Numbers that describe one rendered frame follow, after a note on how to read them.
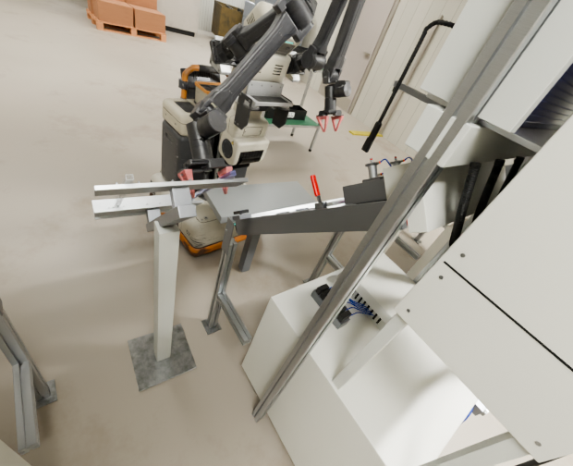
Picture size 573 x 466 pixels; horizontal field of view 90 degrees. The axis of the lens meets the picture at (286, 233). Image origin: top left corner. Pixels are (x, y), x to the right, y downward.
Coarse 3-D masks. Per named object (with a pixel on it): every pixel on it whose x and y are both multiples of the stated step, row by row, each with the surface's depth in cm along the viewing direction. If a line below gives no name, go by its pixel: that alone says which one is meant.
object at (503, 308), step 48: (528, 192) 41; (480, 240) 47; (528, 240) 42; (432, 288) 55; (480, 288) 48; (528, 288) 43; (384, 336) 67; (432, 336) 57; (480, 336) 50; (528, 336) 44; (336, 384) 85; (480, 384) 51; (528, 384) 45; (528, 432) 47
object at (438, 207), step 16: (384, 176) 60; (400, 176) 57; (448, 176) 61; (464, 176) 66; (480, 176) 72; (432, 192) 57; (448, 192) 61; (480, 192) 72; (496, 192) 79; (416, 208) 56; (432, 208) 57; (448, 208) 61; (416, 224) 57; (432, 224) 56
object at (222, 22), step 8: (216, 8) 686; (224, 8) 652; (232, 8) 707; (240, 8) 732; (216, 16) 688; (224, 16) 662; (232, 16) 667; (240, 16) 673; (216, 24) 691; (224, 24) 672; (232, 24) 678; (216, 32) 693; (224, 32) 684
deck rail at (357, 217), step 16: (336, 208) 70; (352, 208) 66; (368, 208) 63; (240, 224) 110; (256, 224) 101; (272, 224) 93; (288, 224) 86; (304, 224) 81; (320, 224) 76; (336, 224) 71; (352, 224) 67; (368, 224) 63
